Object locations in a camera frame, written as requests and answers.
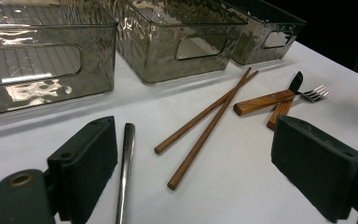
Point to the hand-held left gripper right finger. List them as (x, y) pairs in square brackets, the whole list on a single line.
[(313, 168)]

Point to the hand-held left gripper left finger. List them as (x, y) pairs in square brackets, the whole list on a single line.
[(87, 161)]

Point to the smoky clear plastic bin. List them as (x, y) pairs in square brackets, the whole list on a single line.
[(99, 65), (155, 59), (251, 49)]

